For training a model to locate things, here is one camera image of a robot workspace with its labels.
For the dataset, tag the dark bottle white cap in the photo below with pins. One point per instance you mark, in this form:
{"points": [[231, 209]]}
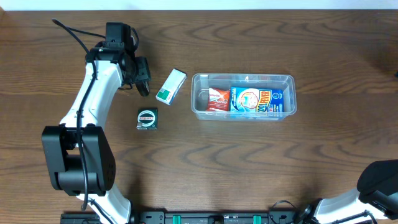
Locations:
{"points": [[143, 88]]}

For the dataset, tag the clear plastic container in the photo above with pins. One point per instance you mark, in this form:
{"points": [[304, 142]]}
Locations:
{"points": [[201, 82]]}

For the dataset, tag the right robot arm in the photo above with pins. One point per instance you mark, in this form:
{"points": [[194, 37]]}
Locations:
{"points": [[373, 199]]}

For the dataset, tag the blue KoolFever box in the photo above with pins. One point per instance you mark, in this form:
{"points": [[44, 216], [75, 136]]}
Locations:
{"points": [[256, 100]]}

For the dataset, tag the red Panadol ActiFast box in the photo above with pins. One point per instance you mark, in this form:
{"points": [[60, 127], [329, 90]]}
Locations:
{"points": [[218, 100]]}

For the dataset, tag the white green Panadol box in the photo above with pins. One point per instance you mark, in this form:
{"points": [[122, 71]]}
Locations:
{"points": [[171, 86]]}

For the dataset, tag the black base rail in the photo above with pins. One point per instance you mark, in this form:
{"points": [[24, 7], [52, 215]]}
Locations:
{"points": [[278, 217]]}

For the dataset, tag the green Zam-Buk box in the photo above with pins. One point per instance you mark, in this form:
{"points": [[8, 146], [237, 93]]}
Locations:
{"points": [[147, 119]]}

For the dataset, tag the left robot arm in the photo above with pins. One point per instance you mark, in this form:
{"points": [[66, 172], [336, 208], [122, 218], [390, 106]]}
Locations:
{"points": [[78, 156]]}

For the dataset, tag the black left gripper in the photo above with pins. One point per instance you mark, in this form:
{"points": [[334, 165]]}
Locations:
{"points": [[145, 71]]}

